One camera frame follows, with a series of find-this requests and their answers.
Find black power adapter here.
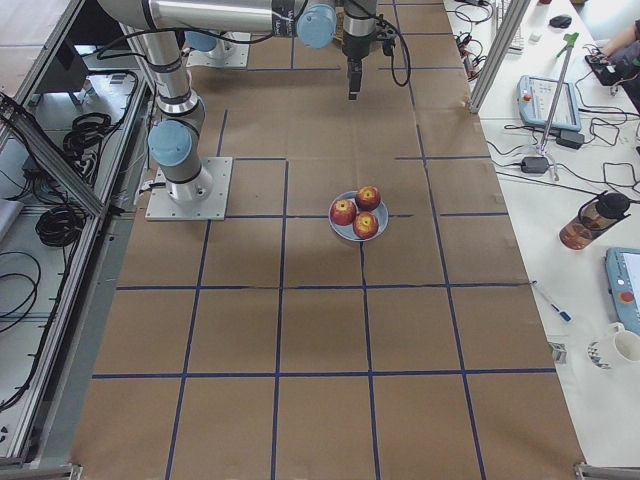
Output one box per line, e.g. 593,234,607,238
520,156,550,175

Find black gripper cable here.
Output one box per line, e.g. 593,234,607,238
379,19,412,88

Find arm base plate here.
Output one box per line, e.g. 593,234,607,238
187,42,249,69
145,157,233,221

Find blue teach pendant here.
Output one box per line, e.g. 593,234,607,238
605,248,640,334
517,75,582,132

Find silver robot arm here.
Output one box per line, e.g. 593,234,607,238
100,1,337,202
177,1,377,100

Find black computer mouse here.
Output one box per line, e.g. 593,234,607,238
548,14,572,29

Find aluminium frame post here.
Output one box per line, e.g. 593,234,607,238
467,0,530,114

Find blue white pen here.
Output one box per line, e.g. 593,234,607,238
531,280,572,323

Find red apple on plate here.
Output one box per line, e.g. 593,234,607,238
355,185,381,211
352,211,379,240
329,198,358,226

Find white mug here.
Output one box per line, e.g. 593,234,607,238
587,322,639,370

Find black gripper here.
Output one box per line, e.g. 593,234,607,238
342,18,375,101

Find light blue plate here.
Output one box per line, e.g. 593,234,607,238
328,190,389,242

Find glass tea bottle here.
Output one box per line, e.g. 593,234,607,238
559,192,631,250

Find coiled black cables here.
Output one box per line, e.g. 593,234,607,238
62,112,114,174

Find green tipped metal rod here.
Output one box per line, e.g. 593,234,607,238
537,32,579,157

